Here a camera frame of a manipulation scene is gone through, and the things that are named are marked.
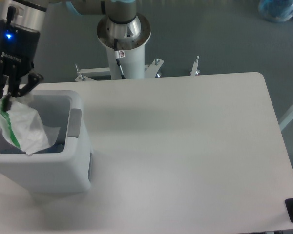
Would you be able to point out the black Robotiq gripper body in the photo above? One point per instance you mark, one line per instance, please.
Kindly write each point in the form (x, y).
(17, 47)

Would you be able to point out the white trash can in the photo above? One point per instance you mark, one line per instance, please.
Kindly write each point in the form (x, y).
(65, 172)

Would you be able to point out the clear plastic bag green stripe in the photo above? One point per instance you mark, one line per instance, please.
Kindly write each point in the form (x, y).
(22, 126)

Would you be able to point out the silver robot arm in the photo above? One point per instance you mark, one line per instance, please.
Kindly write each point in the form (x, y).
(30, 14)

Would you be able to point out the white metal base frame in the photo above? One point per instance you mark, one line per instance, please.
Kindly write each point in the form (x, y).
(122, 68)

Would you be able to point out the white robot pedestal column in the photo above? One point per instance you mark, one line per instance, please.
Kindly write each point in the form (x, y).
(126, 56)

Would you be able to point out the trash inside can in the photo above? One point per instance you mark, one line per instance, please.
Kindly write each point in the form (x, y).
(57, 148)

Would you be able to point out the blue plastic bag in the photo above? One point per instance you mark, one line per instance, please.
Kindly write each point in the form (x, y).
(276, 11)

